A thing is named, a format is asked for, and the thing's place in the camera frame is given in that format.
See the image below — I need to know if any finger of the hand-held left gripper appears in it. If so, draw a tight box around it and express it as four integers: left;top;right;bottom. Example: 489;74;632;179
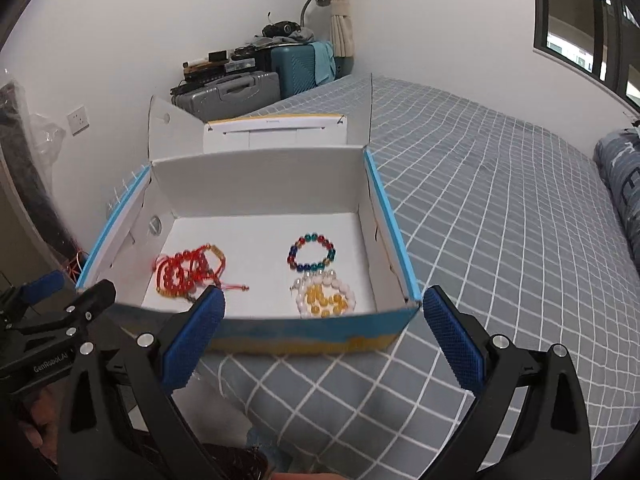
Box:
10;279;117;347
0;270;66;312

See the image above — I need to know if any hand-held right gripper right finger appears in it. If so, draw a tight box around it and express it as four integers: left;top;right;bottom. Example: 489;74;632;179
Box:
420;285;594;480

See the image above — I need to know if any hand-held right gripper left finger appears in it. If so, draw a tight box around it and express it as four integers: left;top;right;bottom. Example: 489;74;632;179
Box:
56;285;227;480

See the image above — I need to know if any red bead bracelet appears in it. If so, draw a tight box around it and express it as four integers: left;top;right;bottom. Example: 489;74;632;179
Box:
159;251;202;295

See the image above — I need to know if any white bead bracelet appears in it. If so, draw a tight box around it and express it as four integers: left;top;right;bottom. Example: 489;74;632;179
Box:
291;271;357;318

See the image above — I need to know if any multicolour bead bracelet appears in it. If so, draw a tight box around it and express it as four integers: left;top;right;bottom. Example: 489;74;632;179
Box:
287;231;336;272

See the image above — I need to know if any yellow bead bracelet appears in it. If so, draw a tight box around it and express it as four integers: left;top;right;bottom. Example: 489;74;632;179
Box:
306;284;349;318

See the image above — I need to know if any white cardboard box blue trim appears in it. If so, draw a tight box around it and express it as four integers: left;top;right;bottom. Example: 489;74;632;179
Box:
75;72;422;356

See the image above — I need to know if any person's left hand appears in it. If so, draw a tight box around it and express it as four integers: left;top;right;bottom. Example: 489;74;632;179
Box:
15;385;65;461

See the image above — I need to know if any grey checked bed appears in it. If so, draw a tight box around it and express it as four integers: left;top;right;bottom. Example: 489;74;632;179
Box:
192;72;640;480

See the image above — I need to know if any dark plastic wrapped bundle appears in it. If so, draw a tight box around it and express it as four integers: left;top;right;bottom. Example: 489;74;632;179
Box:
0;80;83;261

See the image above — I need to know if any blue patterned pillow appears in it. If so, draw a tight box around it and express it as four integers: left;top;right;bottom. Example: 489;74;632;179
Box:
594;130;640;286

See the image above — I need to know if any grey suitcase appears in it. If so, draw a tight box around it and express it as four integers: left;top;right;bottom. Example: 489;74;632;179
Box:
172;71;281;121

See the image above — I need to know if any pile of dark boxes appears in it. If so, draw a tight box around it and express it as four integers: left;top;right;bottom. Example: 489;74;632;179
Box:
181;47;259;85

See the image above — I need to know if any teal suitcase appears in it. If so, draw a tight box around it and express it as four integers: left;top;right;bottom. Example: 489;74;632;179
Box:
270;41;346;101

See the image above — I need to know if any light blue cloth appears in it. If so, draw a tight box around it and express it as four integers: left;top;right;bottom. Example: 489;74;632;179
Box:
310;42;337;86

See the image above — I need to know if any dark clothes pile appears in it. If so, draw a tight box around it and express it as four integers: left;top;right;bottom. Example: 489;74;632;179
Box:
250;20;317;50

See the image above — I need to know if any beige curtain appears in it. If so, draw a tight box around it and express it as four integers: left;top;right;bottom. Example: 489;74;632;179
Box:
324;0;359;58

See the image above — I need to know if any dark framed window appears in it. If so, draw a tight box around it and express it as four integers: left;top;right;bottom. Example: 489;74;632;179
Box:
532;0;640;111

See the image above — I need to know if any orange cable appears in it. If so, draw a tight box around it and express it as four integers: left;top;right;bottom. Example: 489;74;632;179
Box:
62;250;92;279

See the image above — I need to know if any white wall socket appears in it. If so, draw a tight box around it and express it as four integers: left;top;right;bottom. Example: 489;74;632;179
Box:
66;106;90;136

